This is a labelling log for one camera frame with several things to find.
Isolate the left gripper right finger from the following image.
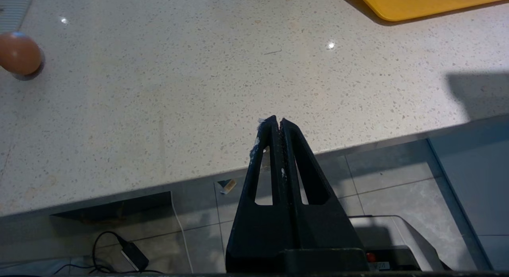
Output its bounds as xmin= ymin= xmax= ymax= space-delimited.
xmin=280 ymin=118 xmax=369 ymax=272

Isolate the small paper scrap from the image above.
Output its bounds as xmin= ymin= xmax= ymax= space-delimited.
xmin=217 ymin=179 xmax=237 ymax=195

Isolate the brown egg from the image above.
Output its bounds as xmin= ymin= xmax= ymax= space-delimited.
xmin=0 ymin=32 xmax=42 ymax=76

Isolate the white cable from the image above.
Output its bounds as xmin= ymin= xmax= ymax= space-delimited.
xmin=170 ymin=192 xmax=194 ymax=273

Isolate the yellow cutting board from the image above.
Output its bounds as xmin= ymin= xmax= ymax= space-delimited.
xmin=354 ymin=0 xmax=509 ymax=22

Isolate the grey ribbed mat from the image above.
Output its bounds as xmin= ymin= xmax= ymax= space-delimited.
xmin=0 ymin=0 xmax=36 ymax=34

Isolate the black cable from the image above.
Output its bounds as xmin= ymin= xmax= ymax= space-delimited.
xmin=54 ymin=231 xmax=163 ymax=275

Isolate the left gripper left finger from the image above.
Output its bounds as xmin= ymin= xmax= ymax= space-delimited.
xmin=225 ymin=115 xmax=288 ymax=273

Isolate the black power adapter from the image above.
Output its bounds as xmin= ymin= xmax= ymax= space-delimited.
xmin=120 ymin=241 xmax=150 ymax=271

